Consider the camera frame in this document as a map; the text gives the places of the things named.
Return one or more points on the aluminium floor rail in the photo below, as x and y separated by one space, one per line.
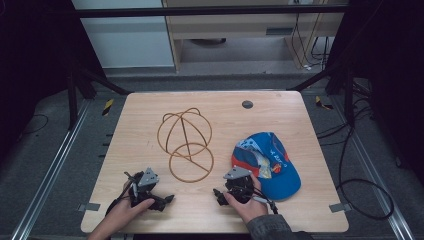
376 173
50 173

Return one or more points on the person's right hand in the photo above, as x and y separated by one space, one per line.
248 208

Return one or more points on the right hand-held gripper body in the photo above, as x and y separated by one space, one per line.
240 186

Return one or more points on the blue and red cap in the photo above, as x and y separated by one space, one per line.
270 166

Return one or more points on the person's left hand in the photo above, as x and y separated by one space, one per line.
128 213

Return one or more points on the black horizontal frame bar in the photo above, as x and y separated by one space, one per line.
200 11

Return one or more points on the white cabinet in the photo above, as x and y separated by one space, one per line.
130 40

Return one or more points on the grey round table grommet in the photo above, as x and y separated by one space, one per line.
247 104

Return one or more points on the light wooden desk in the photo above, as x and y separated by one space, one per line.
233 26

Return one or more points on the grey metal table bracket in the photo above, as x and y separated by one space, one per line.
340 207
88 207

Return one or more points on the yellow and black tape strip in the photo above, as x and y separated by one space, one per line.
322 103
107 106

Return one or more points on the black metal stand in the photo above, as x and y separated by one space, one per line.
72 100
348 96

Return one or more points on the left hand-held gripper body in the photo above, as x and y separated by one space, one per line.
143 186

